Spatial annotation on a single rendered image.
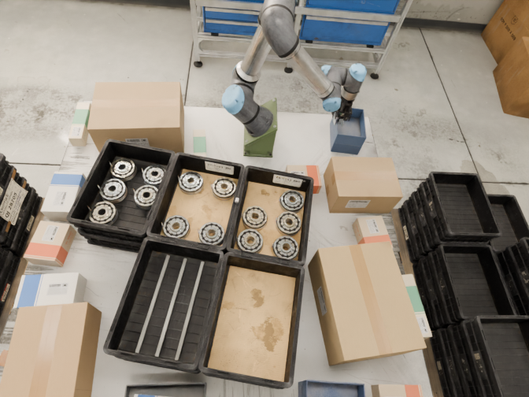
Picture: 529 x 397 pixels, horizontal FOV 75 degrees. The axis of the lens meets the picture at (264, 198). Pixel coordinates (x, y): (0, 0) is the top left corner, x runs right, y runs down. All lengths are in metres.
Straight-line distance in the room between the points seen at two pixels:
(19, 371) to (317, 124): 1.67
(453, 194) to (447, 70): 2.00
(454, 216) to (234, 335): 1.46
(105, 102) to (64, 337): 1.03
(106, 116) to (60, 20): 2.45
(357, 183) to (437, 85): 2.36
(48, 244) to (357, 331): 1.23
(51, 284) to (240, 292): 0.70
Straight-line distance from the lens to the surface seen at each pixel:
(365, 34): 3.31
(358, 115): 1.99
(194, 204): 1.48
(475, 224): 2.29
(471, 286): 2.24
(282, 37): 1.31
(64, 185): 1.72
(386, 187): 1.65
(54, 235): 1.63
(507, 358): 2.09
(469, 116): 3.70
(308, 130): 1.96
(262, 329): 1.31
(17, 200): 2.32
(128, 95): 1.83
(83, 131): 1.93
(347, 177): 1.61
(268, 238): 1.42
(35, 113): 3.27
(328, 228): 1.64
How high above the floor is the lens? 2.12
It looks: 59 degrees down
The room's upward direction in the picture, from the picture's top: 11 degrees clockwise
